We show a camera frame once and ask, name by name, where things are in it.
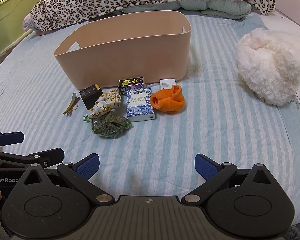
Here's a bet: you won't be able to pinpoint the green snack packet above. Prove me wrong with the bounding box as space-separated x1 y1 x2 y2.
83 111 132 138

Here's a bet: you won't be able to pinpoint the olive hair clip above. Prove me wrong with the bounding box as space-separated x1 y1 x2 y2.
63 93 80 116

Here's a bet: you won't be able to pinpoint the black box with yellow corner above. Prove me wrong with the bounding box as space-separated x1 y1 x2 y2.
79 84 103 110

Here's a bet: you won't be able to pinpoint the sunflower print scrunchie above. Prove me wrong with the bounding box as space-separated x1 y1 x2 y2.
89 89 122 119

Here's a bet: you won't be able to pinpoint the orange socks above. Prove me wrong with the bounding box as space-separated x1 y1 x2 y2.
150 85 185 114

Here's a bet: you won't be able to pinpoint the blue white tissue pack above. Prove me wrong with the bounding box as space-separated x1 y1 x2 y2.
126 87 155 122

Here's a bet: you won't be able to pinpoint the black box with yellow stars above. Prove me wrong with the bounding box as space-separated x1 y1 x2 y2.
118 77 146 95

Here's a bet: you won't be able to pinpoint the small white card box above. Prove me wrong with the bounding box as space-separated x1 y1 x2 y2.
159 79 176 89

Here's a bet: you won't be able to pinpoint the blue striped bed sheet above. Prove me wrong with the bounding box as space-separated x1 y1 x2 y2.
0 12 300 223

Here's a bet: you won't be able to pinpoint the white plush bunny toy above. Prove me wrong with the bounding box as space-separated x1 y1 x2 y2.
237 28 300 106

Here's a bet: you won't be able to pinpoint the beige plastic storage basket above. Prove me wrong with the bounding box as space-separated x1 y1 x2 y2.
54 10 192 90

